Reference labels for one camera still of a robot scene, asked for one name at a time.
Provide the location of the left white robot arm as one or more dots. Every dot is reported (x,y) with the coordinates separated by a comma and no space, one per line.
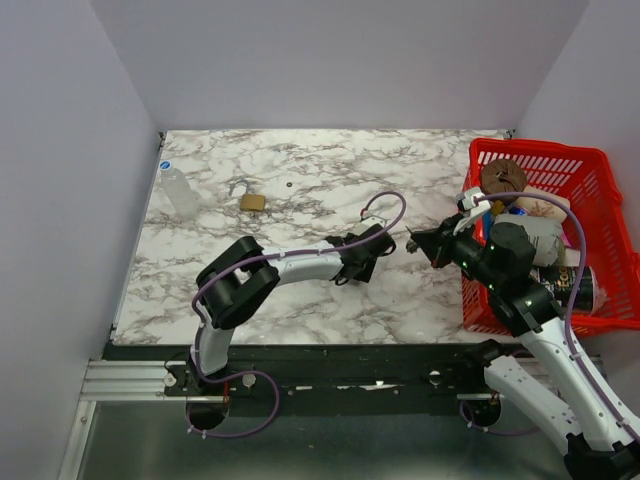
(233,287)

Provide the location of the black printed can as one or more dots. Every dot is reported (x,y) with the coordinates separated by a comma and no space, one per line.
(560,281)

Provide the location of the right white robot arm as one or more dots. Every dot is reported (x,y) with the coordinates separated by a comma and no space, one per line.
(596,434)

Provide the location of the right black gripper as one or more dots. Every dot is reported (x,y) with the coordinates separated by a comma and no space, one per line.
(437,242)

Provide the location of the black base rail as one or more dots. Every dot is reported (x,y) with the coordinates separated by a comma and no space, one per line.
(263,382)

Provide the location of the grey printed pouch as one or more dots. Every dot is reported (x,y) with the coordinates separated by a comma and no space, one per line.
(545,234)

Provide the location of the large brass padlock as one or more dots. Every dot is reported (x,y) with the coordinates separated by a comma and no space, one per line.
(249,201)

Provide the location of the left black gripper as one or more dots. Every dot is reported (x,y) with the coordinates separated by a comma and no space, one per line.
(366,274)

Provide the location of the beige printed cylinder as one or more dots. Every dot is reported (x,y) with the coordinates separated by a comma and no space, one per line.
(547,208)

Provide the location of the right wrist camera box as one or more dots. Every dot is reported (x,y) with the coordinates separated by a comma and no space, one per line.
(472,206)

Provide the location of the brown round wooden block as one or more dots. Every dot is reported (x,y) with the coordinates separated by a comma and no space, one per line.
(502,176)

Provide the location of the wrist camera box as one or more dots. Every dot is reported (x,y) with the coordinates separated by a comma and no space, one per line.
(369,222)
(472,206)

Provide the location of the red plastic basket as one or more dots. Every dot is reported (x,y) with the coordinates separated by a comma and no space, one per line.
(583,176)

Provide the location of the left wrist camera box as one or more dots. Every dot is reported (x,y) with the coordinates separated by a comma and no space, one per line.
(369,222)

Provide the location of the clear plastic water bottle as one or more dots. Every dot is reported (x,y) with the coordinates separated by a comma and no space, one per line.
(178,190)

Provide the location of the aluminium frame rail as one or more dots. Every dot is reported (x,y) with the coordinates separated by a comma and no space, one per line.
(123,381)

